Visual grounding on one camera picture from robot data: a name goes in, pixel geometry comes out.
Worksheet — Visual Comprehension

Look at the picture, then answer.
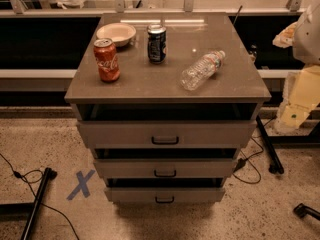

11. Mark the grey bottom drawer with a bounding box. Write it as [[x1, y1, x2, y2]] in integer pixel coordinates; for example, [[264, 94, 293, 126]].
[[105, 187, 225, 204]]

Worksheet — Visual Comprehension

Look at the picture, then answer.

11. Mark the grey drawer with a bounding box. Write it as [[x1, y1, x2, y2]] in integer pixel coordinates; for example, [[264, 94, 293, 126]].
[[105, 187, 225, 204], [77, 120, 256, 149], [94, 158, 236, 179]]

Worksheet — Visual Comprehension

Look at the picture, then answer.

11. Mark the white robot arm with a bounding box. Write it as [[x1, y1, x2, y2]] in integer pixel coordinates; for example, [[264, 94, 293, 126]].
[[272, 0, 320, 133]]

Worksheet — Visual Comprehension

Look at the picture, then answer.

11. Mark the grey drawer cabinet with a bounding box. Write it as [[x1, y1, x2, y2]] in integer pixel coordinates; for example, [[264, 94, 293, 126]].
[[65, 13, 271, 188]]

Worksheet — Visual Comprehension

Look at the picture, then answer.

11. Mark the grey top drawer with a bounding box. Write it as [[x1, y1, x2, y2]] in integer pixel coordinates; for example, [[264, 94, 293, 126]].
[[77, 120, 256, 149]]

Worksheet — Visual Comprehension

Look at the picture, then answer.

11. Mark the grey middle drawer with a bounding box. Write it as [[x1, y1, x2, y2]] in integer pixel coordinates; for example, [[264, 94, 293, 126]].
[[94, 158, 236, 179]]

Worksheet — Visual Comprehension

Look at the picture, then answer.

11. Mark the clear plastic water bottle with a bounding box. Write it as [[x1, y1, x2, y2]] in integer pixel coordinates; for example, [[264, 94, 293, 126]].
[[180, 50, 226, 91]]

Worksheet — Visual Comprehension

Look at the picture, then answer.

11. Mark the dark blue soda can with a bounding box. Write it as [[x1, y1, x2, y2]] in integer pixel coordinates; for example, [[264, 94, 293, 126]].
[[147, 24, 166, 63]]

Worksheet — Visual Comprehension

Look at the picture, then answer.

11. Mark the red cola can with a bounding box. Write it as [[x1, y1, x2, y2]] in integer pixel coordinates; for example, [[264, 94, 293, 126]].
[[93, 38, 120, 82]]

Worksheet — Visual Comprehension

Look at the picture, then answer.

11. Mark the white bowl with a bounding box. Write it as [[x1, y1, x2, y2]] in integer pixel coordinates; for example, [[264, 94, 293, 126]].
[[96, 23, 136, 47]]

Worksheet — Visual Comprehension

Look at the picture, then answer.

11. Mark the blue tape cross mark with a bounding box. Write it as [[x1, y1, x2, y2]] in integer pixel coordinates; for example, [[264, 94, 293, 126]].
[[67, 169, 95, 201]]

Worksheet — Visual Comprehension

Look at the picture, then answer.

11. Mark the black stand leg left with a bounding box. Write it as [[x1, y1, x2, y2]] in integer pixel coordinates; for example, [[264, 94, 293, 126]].
[[0, 166, 58, 240]]

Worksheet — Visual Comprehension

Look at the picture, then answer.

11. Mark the black stand leg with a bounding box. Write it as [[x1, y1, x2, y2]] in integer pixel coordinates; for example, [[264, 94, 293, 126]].
[[256, 116, 320, 174], [0, 166, 58, 240]]

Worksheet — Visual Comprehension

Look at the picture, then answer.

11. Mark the black stand leg right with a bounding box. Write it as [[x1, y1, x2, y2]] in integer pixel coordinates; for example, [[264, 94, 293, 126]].
[[256, 116, 320, 174]]

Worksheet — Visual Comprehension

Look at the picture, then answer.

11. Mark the black foot lower right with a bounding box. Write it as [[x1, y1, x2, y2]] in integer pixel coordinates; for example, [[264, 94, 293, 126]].
[[293, 203, 320, 220]]

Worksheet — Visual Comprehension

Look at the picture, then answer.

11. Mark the metal railing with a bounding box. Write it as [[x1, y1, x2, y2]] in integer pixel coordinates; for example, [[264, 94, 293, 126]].
[[0, 0, 320, 18]]

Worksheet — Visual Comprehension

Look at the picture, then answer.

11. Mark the black cable on right floor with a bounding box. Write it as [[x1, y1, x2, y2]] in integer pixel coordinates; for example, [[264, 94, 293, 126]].
[[232, 117, 276, 185]]

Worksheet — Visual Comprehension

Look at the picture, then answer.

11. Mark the black cable on floor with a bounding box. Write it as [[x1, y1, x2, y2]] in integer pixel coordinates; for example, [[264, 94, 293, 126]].
[[0, 152, 81, 240], [232, 117, 276, 185]]

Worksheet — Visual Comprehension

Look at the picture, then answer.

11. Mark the black cable on left floor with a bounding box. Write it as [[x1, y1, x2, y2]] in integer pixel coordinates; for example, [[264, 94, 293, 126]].
[[0, 152, 81, 240]]

